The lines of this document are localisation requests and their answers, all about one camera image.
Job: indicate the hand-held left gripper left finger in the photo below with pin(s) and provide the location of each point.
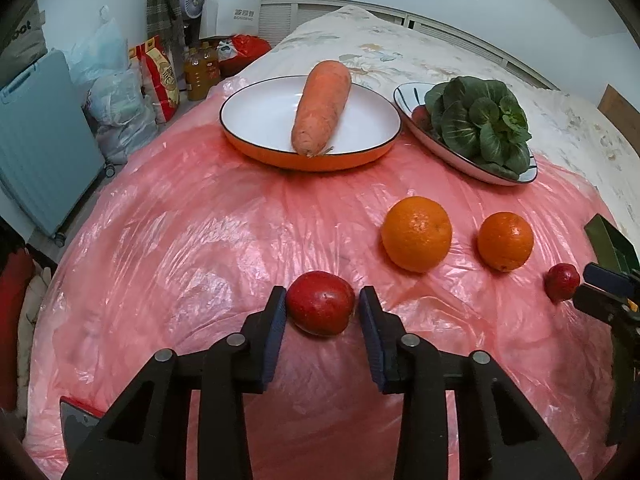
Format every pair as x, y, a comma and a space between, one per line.
275, 340

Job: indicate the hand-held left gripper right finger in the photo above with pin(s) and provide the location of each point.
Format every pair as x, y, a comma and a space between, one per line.
372, 340

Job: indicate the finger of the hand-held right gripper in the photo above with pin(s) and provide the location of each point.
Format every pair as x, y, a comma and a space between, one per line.
597, 302
607, 277

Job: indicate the blue-rimmed white plate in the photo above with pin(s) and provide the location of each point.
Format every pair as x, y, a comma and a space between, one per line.
406, 97

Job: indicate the green tray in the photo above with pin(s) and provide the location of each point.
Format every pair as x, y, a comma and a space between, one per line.
617, 250

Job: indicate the orange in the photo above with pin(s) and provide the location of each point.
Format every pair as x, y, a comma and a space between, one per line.
416, 234
505, 241

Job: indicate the pink plastic sheet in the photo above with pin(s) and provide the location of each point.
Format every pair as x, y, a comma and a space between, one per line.
175, 240

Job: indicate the wooden headboard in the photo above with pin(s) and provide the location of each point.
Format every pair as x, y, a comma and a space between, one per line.
620, 110

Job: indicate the bok choy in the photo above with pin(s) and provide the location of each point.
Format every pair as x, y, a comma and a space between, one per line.
480, 125

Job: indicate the smartphone with red case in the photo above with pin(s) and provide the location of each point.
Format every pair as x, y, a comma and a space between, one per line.
75, 425

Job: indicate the orange-rimmed white plate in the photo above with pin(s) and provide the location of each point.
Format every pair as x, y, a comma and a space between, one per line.
260, 115

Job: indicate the carrot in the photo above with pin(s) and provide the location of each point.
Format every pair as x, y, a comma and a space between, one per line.
322, 107

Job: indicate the beige pillow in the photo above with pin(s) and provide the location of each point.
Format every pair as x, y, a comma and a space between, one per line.
37, 300

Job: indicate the red pillow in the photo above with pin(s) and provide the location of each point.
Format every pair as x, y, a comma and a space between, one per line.
12, 320

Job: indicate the white plastic bag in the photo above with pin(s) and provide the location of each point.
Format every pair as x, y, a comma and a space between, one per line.
120, 115

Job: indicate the black bag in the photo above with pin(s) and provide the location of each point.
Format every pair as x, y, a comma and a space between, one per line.
20, 240

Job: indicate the cooking oil bottle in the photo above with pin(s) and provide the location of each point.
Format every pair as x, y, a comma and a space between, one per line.
195, 77
211, 65

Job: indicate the orange rice bag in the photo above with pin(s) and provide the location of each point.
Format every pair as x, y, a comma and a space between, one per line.
160, 80

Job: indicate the red plastic bag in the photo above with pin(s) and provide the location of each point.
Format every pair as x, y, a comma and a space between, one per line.
247, 52

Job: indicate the light blue suitcase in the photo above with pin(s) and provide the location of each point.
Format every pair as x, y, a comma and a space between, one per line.
45, 150

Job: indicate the white paper bag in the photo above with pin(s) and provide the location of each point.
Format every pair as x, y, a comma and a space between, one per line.
230, 12

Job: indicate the pale blue plastic bag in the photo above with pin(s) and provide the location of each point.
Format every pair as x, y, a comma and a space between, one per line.
100, 45

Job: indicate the small grey fan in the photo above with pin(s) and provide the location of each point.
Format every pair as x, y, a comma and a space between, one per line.
191, 1

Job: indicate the plaid coat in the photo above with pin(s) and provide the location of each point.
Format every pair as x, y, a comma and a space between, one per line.
162, 5

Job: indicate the grey fabric bag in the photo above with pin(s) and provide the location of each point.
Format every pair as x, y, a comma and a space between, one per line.
22, 40

